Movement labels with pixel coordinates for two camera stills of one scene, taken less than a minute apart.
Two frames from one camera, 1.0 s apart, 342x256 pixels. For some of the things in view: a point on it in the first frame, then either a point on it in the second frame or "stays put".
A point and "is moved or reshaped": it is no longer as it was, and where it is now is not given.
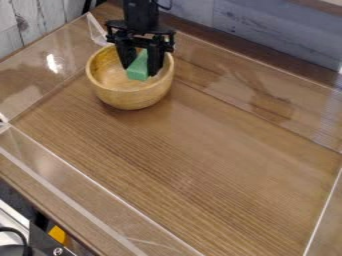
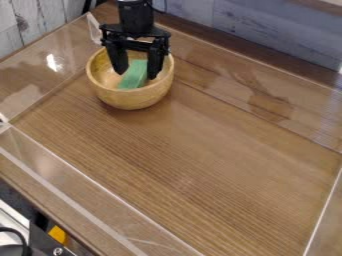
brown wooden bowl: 119,91 stays put
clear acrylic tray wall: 76,201 stays put
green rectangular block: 137,69 is moved or reshaped
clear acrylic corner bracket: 97,33 stays put
